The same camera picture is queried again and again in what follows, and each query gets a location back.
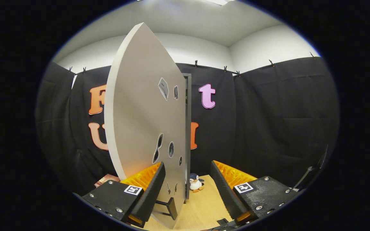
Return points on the ceiling light panel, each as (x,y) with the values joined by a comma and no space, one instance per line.
(220,2)

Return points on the beige shoe cabinet door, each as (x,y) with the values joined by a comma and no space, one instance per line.
(133,112)

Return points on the black backdrop cloth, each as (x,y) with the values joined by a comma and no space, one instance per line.
(268,128)

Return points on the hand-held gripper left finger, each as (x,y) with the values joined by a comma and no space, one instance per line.
(151,192)

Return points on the row of black cloth clips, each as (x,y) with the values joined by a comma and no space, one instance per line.
(196,63)

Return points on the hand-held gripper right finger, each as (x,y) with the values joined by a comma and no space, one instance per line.
(223,189)

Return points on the grey shoe cabinet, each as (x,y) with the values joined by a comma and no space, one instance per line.
(188,128)

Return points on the penguin plush toy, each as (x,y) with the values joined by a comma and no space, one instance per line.
(195,183)

